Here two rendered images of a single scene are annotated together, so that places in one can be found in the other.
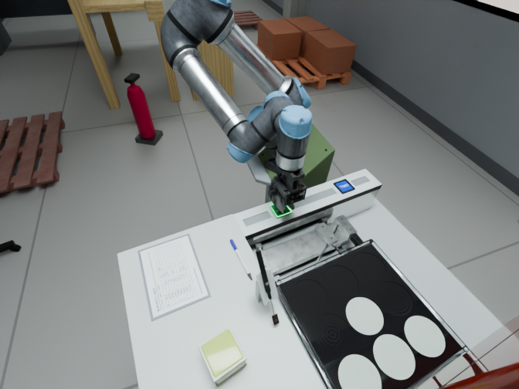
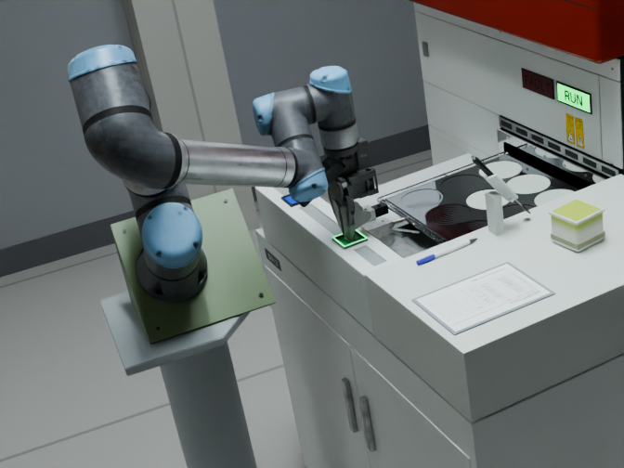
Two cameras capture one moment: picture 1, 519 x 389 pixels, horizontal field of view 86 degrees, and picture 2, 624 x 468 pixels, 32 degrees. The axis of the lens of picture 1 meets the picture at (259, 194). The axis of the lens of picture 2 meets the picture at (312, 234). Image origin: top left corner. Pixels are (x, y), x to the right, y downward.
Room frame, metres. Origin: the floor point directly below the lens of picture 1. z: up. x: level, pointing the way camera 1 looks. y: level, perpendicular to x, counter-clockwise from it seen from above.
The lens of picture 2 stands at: (0.44, 1.90, 1.99)
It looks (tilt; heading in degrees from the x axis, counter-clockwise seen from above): 27 degrees down; 277
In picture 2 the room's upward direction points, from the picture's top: 10 degrees counter-clockwise
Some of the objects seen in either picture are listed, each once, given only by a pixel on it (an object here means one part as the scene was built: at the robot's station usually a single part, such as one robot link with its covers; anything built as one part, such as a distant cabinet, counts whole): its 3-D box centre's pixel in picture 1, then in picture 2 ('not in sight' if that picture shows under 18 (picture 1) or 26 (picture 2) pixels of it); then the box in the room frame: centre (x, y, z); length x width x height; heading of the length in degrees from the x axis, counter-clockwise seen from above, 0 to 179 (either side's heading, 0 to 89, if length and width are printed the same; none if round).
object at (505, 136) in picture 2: not in sight; (554, 172); (0.12, -0.41, 0.89); 0.44 x 0.02 x 0.10; 118
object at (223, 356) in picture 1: (222, 356); (577, 225); (0.15, 0.06, 1.00); 0.07 x 0.07 x 0.07; 35
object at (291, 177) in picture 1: (288, 180); (348, 170); (0.57, -0.08, 1.11); 0.09 x 0.08 x 0.12; 28
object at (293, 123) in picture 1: (293, 131); (331, 97); (0.58, -0.08, 1.27); 0.09 x 0.08 x 0.11; 17
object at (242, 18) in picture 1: (227, 21); not in sight; (5.76, 0.73, 0.05); 1.23 x 0.82 x 0.11; 111
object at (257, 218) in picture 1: (309, 211); (328, 248); (0.65, -0.18, 0.89); 0.55 x 0.09 x 0.14; 118
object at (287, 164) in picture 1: (291, 157); (338, 134); (0.58, -0.08, 1.19); 0.08 x 0.08 x 0.05
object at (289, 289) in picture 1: (364, 315); (488, 200); (0.28, -0.30, 0.90); 0.34 x 0.34 x 0.01; 28
